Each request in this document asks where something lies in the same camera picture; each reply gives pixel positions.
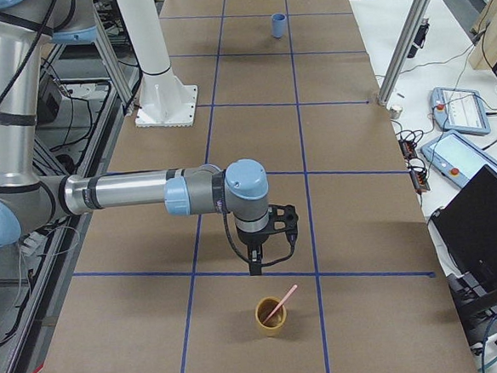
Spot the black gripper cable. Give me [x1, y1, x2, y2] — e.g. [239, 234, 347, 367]
[220, 204, 298, 269]

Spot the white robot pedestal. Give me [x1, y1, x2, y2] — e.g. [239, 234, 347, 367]
[117, 0, 198, 128]

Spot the teach pendant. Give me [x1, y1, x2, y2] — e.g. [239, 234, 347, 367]
[420, 130, 497, 188]
[430, 87, 491, 135]

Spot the blue plastic cup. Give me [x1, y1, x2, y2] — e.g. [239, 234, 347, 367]
[271, 13, 288, 39]

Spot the wooden board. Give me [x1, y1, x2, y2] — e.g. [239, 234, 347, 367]
[469, 0, 497, 70]

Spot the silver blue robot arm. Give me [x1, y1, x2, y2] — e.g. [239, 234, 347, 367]
[0, 0, 275, 275]

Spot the black laptop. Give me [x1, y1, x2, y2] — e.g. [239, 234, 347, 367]
[432, 165, 497, 290]

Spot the black monitor stand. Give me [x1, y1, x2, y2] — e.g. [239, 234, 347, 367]
[447, 273, 497, 346]

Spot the lower teach pendant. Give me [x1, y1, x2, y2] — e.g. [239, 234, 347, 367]
[420, 130, 497, 188]

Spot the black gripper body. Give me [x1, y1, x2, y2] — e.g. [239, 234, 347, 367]
[237, 229, 267, 263]

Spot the aluminium frame post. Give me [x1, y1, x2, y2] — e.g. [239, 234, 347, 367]
[377, 0, 431, 106]
[93, 9, 134, 116]

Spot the pink chopstick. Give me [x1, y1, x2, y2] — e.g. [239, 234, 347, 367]
[262, 284, 298, 324]

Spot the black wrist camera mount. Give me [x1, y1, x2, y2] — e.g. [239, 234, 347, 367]
[268, 204, 299, 236]

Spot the upper teach pendant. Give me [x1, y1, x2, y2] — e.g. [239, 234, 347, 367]
[430, 87, 491, 135]

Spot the yellow cup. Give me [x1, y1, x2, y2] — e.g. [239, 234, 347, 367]
[254, 296, 288, 337]

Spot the left aluminium frame post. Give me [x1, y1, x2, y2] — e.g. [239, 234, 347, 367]
[93, 9, 134, 116]

